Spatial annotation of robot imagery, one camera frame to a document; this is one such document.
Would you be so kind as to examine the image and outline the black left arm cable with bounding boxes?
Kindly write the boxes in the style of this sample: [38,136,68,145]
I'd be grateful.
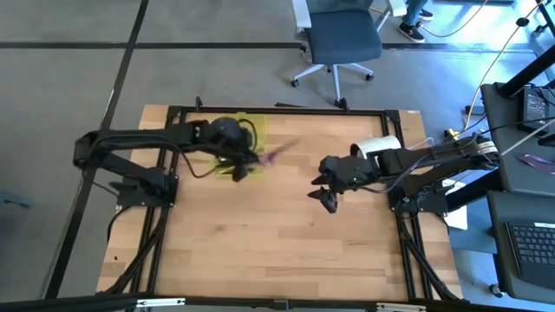
[178,117,261,179]

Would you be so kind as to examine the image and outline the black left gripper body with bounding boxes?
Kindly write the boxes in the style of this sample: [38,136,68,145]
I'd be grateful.
[216,129,261,172]

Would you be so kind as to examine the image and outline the white spotlight lamp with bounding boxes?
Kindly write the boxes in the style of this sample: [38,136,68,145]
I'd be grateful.
[349,134,403,161]

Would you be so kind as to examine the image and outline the purple-handled scissors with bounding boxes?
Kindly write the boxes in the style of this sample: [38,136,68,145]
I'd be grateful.
[258,137,301,168]

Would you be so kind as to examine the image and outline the white lamp cable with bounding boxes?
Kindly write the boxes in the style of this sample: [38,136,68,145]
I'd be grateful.
[401,136,437,153]

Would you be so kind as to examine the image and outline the yellow translucent supply box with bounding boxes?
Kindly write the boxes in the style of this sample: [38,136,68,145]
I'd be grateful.
[210,110,269,179]

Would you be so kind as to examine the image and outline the dark grey laptop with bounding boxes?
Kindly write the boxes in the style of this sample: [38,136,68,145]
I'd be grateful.
[486,189,555,304]

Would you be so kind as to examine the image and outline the purple ribbon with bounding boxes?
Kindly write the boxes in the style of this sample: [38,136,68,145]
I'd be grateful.
[519,153,555,176]

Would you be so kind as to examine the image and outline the white paper sheet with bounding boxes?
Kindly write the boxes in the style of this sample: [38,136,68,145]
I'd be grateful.
[441,179,469,231]

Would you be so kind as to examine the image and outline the black metal beam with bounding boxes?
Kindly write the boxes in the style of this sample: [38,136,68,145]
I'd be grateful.
[445,168,500,211]
[497,55,555,99]

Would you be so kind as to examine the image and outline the person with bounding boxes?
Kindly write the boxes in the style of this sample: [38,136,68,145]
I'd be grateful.
[397,0,434,43]

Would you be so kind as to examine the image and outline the black aluminium table frame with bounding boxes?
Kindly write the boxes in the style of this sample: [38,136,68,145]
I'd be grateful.
[97,95,465,304]

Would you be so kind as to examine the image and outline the grey object on floor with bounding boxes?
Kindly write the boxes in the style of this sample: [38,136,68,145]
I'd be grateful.
[0,189,35,209]

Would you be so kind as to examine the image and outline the long yellow cable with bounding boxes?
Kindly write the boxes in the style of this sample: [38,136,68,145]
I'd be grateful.
[463,0,543,131]

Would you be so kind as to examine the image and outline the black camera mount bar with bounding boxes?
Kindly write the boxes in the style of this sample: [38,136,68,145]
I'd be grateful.
[0,292,555,312]

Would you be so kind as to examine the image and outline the dark blue office chair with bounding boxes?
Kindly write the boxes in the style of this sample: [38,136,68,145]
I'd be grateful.
[291,0,408,107]

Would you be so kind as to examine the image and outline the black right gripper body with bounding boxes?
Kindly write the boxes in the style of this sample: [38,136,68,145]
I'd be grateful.
[319,154,381,192]

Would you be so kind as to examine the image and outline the black power adapter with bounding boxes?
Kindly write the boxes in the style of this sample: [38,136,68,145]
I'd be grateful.
[518,86,550,133]

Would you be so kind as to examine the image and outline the black side desk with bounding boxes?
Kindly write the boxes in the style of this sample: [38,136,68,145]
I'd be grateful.
[480,81,555,192]

